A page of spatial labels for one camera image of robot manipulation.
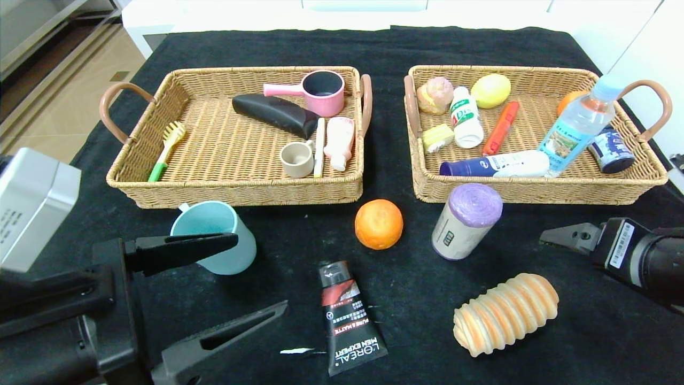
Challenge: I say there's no yellow cake slice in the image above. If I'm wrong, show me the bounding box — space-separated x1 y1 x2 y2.
422 124 455 154

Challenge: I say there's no teal mug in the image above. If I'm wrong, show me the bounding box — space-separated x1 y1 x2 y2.
170 201 258 276

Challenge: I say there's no black tablecloth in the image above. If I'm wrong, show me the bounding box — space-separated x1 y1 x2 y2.
0 26 684 385

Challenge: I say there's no black L'Oreal tube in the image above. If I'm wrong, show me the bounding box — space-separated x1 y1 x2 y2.
319 261 389 378

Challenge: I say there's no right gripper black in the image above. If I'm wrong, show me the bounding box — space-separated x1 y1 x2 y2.
539 217 684 308

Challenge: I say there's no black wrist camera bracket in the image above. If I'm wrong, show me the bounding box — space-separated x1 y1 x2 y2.
0 265 115 338

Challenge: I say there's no purple bag roll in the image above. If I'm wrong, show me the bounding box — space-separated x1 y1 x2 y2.
432 183 503 261

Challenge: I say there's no yellow lemon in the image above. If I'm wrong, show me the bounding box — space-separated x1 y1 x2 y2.
471 74 512 110

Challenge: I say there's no white stick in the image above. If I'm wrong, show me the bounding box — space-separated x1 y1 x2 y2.
314 118 326 179

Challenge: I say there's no blue and white spray can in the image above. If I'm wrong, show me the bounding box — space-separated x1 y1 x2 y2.
439 150 551 178

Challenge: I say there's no white low cabinet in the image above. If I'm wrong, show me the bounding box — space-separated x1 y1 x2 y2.
122 0 663 60

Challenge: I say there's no grey metal shelf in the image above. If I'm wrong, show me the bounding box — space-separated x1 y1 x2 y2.
0 0 122 81

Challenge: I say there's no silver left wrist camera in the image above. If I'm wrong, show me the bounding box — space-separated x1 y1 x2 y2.
0 147 82 273

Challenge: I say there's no wicker basket with brown handles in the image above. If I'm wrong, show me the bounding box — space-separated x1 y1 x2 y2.
99 66 373 210
403 66 672 206

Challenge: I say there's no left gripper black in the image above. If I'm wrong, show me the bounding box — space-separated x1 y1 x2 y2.
0 232 289 385

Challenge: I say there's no yellow brush with green handle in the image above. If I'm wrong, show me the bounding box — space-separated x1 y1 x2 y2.
149 122 187 183

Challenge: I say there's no clear water bottle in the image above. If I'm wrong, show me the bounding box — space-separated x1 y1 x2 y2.
538 75 626 178

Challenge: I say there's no white bottle with green label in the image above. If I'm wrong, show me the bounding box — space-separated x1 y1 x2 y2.
450 87 485 150

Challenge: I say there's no striped bread loaf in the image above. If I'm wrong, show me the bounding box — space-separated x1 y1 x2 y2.
453 273 559 358

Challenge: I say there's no dark blue jar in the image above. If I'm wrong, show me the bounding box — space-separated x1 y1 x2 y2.
588 125 636 174

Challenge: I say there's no pink and white bottle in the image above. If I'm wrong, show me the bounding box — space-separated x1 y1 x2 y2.
324 117 355 172

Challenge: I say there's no orange fruit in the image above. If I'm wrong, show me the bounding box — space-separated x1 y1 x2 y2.
355 199 404 251
557 90 588 117

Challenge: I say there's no pink toy saucepan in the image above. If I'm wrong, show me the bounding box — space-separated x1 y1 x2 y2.
263 71 346 118

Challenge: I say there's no black curved pouch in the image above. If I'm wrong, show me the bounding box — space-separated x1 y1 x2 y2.
232 94 320 141

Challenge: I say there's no cream puff bun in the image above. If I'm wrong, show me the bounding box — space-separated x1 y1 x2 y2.
416 76 454 116

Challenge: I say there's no orange red sausage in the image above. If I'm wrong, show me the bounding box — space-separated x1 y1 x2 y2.
483 101 520 157

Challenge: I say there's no small beige cup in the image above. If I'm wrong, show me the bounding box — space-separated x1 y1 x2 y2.
280 141 316 179

